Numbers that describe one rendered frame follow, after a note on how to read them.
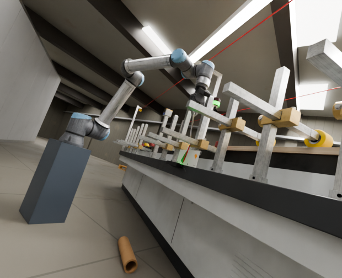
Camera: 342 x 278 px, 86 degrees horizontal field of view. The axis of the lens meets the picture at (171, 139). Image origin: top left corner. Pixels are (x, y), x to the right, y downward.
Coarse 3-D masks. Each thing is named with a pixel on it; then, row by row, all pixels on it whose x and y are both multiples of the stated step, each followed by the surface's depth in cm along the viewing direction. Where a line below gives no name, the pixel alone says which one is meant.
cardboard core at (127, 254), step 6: (120, 240) 132; (126, 240) 130; (120, 246) 126; (126, 246) 123; (120, 252) 122; (126, 252) 116; (132, 252) 118; (126, 258) 111; (132, 258) 110; (126, 264) 108; (132, 264) 114; (126, 270) 108; (132, 270) 109
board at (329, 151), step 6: (228, 150) 116; (234, 150) 111; (240, 150) 107; (246, 150) 103; (252, 150) 99; (276, 150) 86; (282, 150) 83; (288, 150) 81; (294, 150) 79; (300, 150) 76; (306, 150) 74; (312, 150) 72; (318, 150) 70; (324, 150) 68; (330, 150) 67; (336, 150) 65
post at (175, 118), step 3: (174, 117) 163; (177, 117) 164; (174, 120) 163; (171, 123) 165; (174, 123) 162; (171, 126) 162; (174, 126) 162; (171, 129) 161; (168, 135) 160; (168, 138) 160; (171, 138) 161; (165, 150) 158; (162, 153) 158; (165, 153) 158; (162, 156) 157; (165, 156) 158
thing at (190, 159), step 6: (180, 150) 127; (186, 150) 119; (192, 150) 113; (180, 156) 124; (186, 156) 116; (192, 156) 110; (198, 156) 104; (180, 162) 121; (186, 162) 114; (192, 162) 108
